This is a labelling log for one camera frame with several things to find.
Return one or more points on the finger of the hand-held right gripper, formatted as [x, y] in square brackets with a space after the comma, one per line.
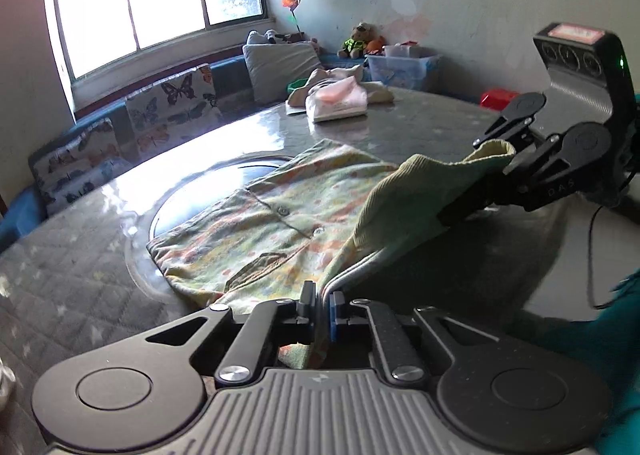
[492, 132]
[475, 197]

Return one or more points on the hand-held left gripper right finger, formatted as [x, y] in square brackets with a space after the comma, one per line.
[334, 320]

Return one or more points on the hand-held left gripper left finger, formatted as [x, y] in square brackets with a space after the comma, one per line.
[309, 315]

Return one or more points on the green patterned baby garment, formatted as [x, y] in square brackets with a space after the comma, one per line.
[280, 230]

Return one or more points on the red plastic stool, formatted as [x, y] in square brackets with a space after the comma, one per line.
[497, 99]

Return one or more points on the clear plastic storage box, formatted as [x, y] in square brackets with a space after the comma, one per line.
[405, 67]

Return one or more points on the beige garment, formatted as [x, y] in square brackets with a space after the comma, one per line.
[375, 92]

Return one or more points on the orange plush toy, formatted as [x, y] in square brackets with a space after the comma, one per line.
[377, 45]

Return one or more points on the brown plush bear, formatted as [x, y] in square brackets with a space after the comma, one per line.
[356, 40]

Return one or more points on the round black induction cooktop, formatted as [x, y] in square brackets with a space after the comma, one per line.
[190, 195]

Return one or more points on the white paper sheet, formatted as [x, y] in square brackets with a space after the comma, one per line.
[295, 109]

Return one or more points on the green bowl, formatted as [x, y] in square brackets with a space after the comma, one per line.
[296, 85]

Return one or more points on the person's teal clothing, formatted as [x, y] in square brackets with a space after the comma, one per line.
[620, 360]

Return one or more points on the grey pillow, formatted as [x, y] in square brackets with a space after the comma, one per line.
[280, 70]

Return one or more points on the white plush toy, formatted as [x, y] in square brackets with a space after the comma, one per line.
[265, 37]

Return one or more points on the butterfly print cushion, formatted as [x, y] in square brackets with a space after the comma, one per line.
[170, 110]
[80, 165]

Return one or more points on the blue sofa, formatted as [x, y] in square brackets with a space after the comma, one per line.
[230, 80]

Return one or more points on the white crumpled cloth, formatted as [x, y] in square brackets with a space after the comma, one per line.
[5, 385]

